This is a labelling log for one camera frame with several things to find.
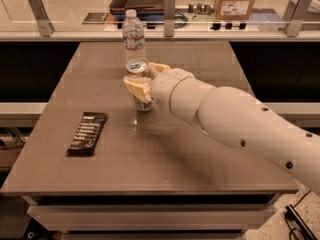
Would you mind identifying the silver blue redbull can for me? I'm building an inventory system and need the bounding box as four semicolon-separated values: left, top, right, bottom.
126;58;151;112

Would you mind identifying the black cable on floor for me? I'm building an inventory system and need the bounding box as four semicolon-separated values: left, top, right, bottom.
284;190;320;240

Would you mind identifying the brown cardboard box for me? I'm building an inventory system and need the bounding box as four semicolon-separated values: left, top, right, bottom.
214;0;255;20

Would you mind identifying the right metal glass bracket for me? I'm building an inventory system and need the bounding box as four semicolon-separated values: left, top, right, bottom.
283;0;312;37

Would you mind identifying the left metal glass bracket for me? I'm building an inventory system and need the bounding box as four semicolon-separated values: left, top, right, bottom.
28;0;54;37

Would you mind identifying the metal glass bracket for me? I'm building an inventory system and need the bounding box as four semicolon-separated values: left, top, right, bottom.
28;0;54;37
164;0;176;37
283;0;312;37

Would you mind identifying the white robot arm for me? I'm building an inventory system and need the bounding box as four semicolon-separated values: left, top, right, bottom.
123;58;320;193

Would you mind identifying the middle metal glass bracket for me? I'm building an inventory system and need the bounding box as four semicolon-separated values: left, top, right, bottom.
164;0;176;37

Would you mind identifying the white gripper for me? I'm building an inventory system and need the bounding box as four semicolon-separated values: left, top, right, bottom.
123;62;194;112

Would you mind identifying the black label plate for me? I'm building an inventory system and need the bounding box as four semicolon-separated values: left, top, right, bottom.
83;13;108;24

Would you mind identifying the clear plastic water bottle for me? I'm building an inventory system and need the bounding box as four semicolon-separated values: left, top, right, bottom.
122;9;146;61

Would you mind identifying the black rxbar chocolate wrapper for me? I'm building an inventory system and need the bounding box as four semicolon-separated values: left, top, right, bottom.
67;112;108;156

